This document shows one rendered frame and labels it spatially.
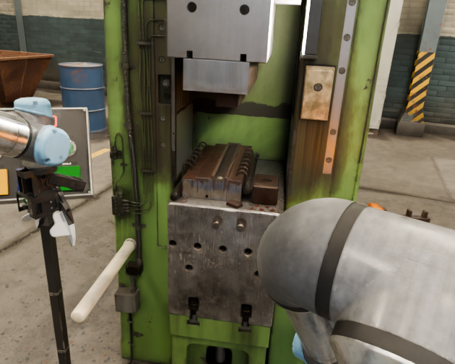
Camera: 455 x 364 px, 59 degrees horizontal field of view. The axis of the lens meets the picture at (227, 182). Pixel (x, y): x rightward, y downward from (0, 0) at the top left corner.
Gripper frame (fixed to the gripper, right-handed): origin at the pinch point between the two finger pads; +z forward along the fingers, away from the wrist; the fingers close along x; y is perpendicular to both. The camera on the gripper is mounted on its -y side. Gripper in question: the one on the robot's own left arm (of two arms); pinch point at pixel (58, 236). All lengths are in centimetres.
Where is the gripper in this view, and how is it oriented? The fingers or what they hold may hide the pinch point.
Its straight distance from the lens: 112.4
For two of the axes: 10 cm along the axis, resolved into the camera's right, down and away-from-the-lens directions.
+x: 8.3, 2.4, -5.1
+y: -5.6, 2.8, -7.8
